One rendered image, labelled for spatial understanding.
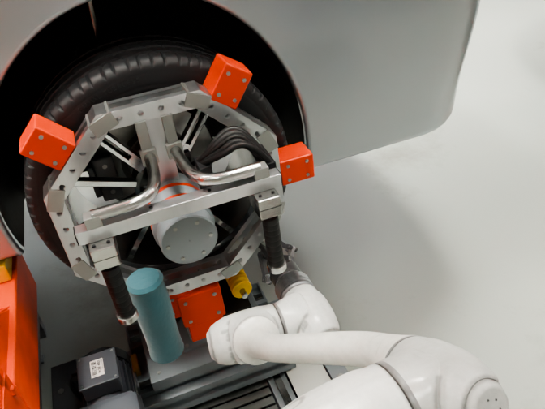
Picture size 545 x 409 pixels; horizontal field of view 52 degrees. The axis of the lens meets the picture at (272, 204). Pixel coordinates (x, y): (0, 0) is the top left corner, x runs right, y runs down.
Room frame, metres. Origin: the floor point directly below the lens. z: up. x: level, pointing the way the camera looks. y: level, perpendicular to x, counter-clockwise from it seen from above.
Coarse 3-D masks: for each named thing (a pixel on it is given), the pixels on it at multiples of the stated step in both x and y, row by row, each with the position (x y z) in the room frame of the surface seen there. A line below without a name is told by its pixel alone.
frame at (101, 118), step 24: (144, 96) 1.14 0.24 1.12; (168, 96) 1.12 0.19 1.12; (192, 96) 1.12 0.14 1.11; (96, 120) 1.07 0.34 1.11; (120, 120) 1.09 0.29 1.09; (240, 120) 1.15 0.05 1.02; (96, 144) 1.06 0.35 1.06; (264, 144) 1.16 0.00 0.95; (72, 168) 1.09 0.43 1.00; (48, 192) 1.03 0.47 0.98; (72, 216) 1.08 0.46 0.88; (72, 240) 1.03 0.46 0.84; (240, 240) 1.18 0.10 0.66; (72, 264) 1.03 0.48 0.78; (192, 264) 1.15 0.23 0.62; (216, 264) 1.17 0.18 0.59; (240, 264) 1.13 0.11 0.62; (168, 288) 1.08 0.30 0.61; (192, 288) 1.10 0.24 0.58
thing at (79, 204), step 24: (192, 120) 1.23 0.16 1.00; (120, 144) 1.18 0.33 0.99; (192, 144) 1.22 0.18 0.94; (144, 168) 1.19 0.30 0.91; (72, 192) 1.26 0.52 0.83; (216, 216) 1.23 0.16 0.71; (240, 216) 1.25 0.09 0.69; (120, 240) 1.23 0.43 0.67; (144, 240) 1.27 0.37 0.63; (144, 264) 1.15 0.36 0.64; (168, 264) 1.17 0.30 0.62
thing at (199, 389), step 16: (256, 288) 1.52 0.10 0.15; (128, 336) 1.35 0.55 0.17; (144, 368) 1.22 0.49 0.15; (224, 368) 1.18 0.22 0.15; (240, 368) 1.17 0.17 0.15; (256, 368) 1.15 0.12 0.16; (272, 368) 1.17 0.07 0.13; (288, 368) 1.18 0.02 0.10; (144, 384) 1.13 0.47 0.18; (192, 384) 1.13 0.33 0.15; (208, 384) 1.11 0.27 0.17; (224, 384) 1.12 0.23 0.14; (240, 384) 1.14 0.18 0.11; (144, 400) 1.10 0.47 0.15; (160, 400) 1.09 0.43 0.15; (176, 400) 1.08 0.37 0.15; (192, 400) 1.09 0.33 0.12
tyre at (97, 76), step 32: (160, 32) 1.41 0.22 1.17; (64, 64) 1.34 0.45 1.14; (96, 64) 1.23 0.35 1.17; (128, 64) 1.19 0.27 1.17; (160, 64) 1.20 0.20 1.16; (192, 64) 1.22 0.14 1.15; (64, 96) 1.16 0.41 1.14; (96, 96) 1.15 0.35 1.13; (128, 96) 1.17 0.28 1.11; (256, 96) 1.25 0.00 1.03; (32, 160) 1.11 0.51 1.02; (32, 192) 1.10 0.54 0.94; (64, 256) 1.10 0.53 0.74
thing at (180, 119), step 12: (180, 120) 1.36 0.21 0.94; (120, 132) 1.32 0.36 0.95; (132, 132) 1.32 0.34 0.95; (180, 132) 1.36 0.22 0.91; (204, 132) 1.38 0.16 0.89; (132, 144) 1.32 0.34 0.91; (204, 144) 1.37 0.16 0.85; (192, 156) 1.36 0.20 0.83; (120, 168) 1.31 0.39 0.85; (132, 168) 1.27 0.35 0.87; (132, 192) 1.31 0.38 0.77
